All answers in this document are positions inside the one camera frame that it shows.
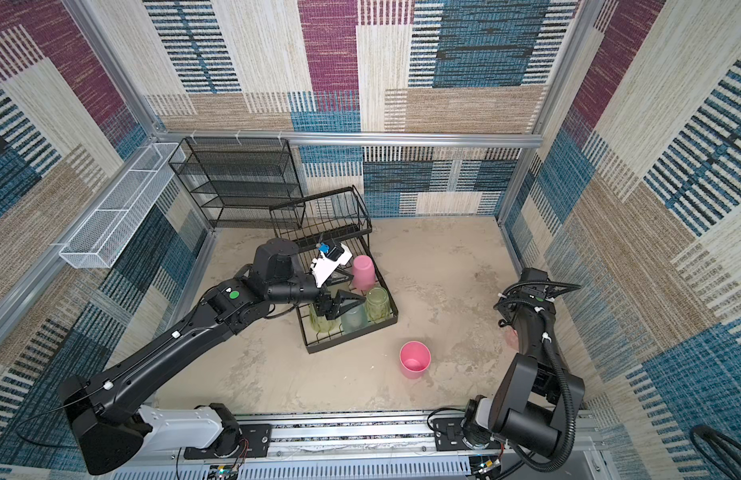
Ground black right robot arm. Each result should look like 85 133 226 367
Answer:
462 267 586 472

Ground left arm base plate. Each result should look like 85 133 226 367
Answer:
182 424 272 460

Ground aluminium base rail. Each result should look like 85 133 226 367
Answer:
93 410 600 480

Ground black mesh shelf unit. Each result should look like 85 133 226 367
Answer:
168 137 304 228

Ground teal translucent cup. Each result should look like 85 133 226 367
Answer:
340 304 368 334

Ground bright green translucent cup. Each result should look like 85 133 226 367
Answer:
364 286 392 323

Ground pale green translucent cup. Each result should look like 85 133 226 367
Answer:
330 268 354 286

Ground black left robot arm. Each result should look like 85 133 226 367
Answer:
58 238 364 476

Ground white wire wall basket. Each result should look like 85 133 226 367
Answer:
60 143 178 269

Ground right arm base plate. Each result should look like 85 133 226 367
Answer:
427 416 506 451

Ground opaque pink cup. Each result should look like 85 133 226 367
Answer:
400 341 432 379

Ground translucent pink cup right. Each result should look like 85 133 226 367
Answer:
505 327 520 351

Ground pink cup edge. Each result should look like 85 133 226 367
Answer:
352 255 377 292

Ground black wire dish rack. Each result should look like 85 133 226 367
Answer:
268 187 399 354

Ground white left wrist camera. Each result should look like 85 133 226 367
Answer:
310 240 352 287

